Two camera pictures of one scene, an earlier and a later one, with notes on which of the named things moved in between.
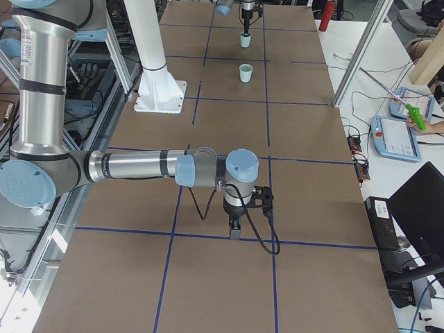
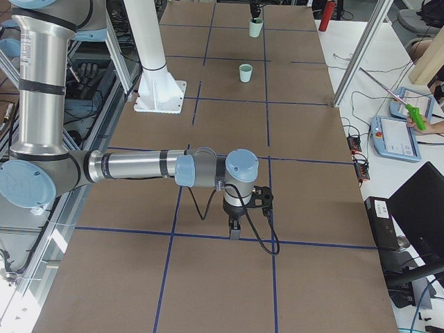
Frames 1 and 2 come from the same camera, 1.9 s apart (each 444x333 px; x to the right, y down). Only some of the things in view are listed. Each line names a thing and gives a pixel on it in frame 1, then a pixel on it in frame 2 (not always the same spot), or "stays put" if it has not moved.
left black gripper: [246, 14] → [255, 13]
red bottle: [329, 12] stays put
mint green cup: [245, 39] → [254, 28]
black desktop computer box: [382, 223] stays put
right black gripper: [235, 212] stays put
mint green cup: [245, 72] stays put
